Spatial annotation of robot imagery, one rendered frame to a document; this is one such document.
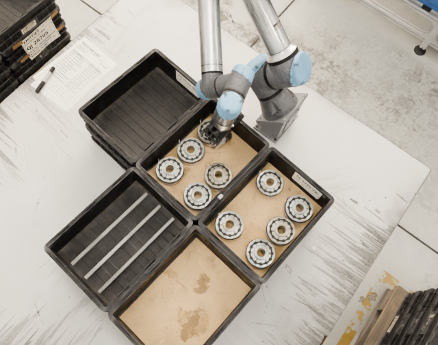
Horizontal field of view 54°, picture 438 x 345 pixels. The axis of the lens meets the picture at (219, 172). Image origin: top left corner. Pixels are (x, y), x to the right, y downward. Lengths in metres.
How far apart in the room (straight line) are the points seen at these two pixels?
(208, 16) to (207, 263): 0.83
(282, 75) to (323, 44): 1.55
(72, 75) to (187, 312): 1.12
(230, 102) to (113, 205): 0.58
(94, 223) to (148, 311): 0.36
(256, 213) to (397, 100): 1.68
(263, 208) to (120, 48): 0.99
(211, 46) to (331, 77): 1.57
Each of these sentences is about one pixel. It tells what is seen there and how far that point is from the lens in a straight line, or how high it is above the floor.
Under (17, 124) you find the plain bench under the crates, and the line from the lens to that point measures 1.96.
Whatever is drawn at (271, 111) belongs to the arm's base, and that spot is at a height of 0.87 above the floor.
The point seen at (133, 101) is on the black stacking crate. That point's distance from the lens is 1.75.
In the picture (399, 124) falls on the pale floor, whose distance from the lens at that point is 2.94.
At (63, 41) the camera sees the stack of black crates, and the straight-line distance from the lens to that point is 2.70.
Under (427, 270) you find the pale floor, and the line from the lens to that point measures 2.70.
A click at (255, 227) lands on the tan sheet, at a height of 0.83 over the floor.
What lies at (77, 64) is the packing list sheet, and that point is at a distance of 2.04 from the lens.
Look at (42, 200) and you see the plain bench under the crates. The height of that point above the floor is 0.70.
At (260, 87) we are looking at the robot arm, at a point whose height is 0.95.
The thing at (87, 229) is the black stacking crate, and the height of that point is 0.83.
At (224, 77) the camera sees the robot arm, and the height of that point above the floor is 1.15.
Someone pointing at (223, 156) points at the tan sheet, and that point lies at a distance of 1.64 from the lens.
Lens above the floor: 2.33
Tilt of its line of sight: 69 degrees down
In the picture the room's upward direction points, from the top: 11 degrees clockwise
